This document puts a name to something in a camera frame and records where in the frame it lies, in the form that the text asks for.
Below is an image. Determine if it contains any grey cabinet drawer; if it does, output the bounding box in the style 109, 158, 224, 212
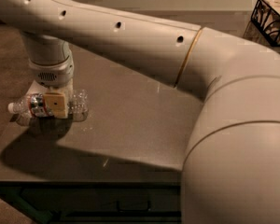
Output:
21, 187, 180, 212

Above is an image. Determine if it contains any black drawer handle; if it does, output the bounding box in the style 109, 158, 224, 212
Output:
116, 201, 151, 213

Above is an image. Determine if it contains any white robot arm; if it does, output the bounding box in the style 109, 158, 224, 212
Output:
0, 0, 280, 224

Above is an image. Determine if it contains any clear plastic water bottle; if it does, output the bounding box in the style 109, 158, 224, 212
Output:
7, 90, 88, 121

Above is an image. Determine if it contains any black wire basket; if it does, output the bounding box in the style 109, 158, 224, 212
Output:
251, 0, 280, 47

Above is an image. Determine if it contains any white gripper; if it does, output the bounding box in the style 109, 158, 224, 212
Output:
26, 56, 74, 119

